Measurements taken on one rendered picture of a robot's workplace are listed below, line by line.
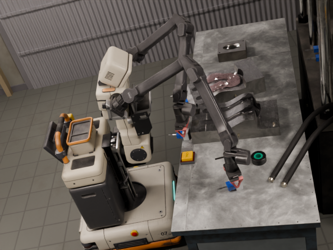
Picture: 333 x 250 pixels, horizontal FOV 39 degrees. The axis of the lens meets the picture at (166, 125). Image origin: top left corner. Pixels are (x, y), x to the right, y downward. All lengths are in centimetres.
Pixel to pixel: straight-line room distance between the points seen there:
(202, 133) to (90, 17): 267
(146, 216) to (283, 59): 140
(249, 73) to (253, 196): 94
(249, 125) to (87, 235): 131
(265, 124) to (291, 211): 59
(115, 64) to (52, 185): 184
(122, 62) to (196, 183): 77
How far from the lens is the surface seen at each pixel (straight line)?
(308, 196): 239
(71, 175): 288
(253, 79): 299
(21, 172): 447
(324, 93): 272
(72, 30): 517
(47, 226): 385
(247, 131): 269
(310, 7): 329
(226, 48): 348
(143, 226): 314
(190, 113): 262
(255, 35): 368
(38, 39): 529
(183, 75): 265
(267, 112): 279
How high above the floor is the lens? 258
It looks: 37 degrees down
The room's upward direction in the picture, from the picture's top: 17 degrees counter-clockwise
